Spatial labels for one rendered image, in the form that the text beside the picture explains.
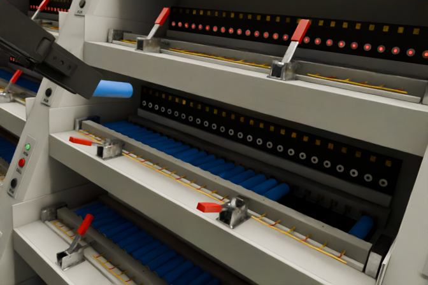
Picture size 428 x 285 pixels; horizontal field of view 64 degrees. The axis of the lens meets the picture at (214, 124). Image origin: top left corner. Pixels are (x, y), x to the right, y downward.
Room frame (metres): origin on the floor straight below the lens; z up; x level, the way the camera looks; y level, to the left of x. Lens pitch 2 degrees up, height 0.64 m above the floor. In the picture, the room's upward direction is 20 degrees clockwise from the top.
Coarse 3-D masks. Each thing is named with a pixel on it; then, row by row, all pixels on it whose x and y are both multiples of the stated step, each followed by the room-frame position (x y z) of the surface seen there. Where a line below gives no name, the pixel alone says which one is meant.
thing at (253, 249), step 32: (64, 128) 0.69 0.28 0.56; (192, 128) 0.69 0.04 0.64; (64, 160) 0.65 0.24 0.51; (96, 160) 0.58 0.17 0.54; (128, 160) 0.59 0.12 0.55; (288, 160) 0.57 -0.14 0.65; (128, 192) 0.53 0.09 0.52; (160, 192) 0.49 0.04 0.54; (192, 192) 0.50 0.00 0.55; (352, 192) 0.51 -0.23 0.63; (192, 224) 0.45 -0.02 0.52; (256, 224) 0.44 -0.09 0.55; (224, 256) 0.43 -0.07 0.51; (256, 256) 0.40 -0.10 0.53; (288, 256) 0.38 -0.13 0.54; (320, 256) 0.39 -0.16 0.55; (384, 256) 0.37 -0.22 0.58
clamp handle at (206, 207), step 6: (198, 204) 0.38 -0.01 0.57; (204, 204) 0.38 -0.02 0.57; (210, 204) 0.39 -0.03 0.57; (216, 204) 0.40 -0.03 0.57; (234, 204) 0.43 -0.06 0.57; (204, 210) 0.38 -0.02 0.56; (210, 210) 0.38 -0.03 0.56; (216, 210) 0.39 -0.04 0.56; (222, 210) 0.41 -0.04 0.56; (228, 210) 0.42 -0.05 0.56
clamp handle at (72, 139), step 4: (72, 140) 0.53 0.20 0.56; (76, 140) 0.53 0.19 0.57; (80, 140) 0.54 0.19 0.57; (84, 140) 0.54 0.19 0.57; (88, 140) 0.56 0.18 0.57; (108, 140) 0.58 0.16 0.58; (84, 144) 0.55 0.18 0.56; (88, 144) 0.55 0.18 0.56; (92, 144) 0.56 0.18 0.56; (96, 144) 0.57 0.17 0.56; (100, 144) 0.57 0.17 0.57; (104, 144) 0.58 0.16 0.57; (108, 144) 0.59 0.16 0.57
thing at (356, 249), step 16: (96, 128) 0.66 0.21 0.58; (128, 144) 0.61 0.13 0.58; (144, 144) 0.60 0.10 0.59; (160, 160) 0.56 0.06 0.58; (176, 160) 0.55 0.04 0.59; (192, 176) 0.52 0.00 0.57; (208, 176) 0.51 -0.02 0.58; (224, 192) 0.48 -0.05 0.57; (240, 192) 0.47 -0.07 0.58; (256, 208) 0.45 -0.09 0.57; (272, 208) 0.44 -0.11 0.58; (288, 208) 0.44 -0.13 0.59; (288, 224) 0.43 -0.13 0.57; (304, 224) 0.41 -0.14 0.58; (320, 224) 0.41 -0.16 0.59; (320, 240) 0.40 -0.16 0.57; (336, 240) 0.39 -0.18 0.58; (352, 240) 0.39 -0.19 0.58; (352, 256) 0.38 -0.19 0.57; (368, 256) 0.38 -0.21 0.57
